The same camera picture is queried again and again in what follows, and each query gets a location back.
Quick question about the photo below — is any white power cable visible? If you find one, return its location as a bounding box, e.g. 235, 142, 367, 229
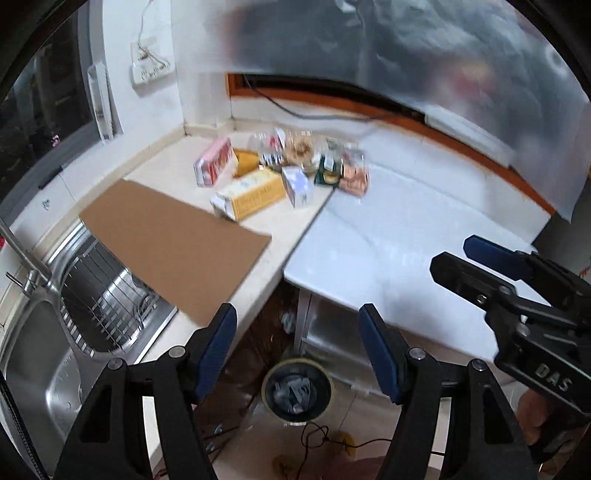
137, 0, 169, 65

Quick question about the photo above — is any round bin with black bag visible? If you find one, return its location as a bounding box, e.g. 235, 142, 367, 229
261, 357, 333, 423

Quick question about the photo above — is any yellow and white box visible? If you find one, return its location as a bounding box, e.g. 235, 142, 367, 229
211, 170, 287, 221

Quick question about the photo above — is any orange wooden window frame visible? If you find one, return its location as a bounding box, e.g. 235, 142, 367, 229
226, 73, 578, 213

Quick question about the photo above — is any person's right hand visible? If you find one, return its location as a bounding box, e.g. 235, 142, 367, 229
517, 390, 550, 446

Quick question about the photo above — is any white and purple box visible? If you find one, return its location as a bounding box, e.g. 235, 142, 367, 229
281, 165, 315, 209

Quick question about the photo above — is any white power strip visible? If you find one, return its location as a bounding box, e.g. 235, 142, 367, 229
130, 41, 176, 86

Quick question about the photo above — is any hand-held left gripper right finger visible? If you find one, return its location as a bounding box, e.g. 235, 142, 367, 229
358, 303, 539, 480

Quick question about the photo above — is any red and white box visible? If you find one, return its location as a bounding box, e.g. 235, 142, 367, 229
193, 137, 238, 186

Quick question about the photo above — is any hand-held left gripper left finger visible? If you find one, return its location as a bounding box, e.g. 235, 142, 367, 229
54, 302, 238, 480

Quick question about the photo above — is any clear plastic tray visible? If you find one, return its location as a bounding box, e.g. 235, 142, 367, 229
249, 128, 324, 169

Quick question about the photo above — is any black floor cable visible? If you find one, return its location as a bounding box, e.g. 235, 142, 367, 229
203, 421, 393, 467

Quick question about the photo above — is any stainless steel sink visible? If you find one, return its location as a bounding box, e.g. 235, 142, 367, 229
0, 219, 178, 480

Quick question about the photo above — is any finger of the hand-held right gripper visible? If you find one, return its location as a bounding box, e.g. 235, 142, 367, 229
464, 235, 591, 324
430, 251, 583, 352

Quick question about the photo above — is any wire dish rack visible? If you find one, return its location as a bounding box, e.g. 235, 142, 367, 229
60, 240, 162, 356

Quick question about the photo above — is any white marble top cabinet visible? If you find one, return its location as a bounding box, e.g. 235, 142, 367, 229
283, 152, 555, 398

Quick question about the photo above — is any steel faucet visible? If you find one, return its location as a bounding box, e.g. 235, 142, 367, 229
0, 217, 61, 305

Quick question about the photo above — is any dark glass window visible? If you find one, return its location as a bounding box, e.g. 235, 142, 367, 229
0, 14, 100, 199

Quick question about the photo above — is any brown cardboard sheet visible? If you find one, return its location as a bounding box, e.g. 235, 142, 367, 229
78, 179, 272, 326

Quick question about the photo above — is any brown snack packet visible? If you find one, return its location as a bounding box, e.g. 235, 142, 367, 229
339, 162, 371, 195

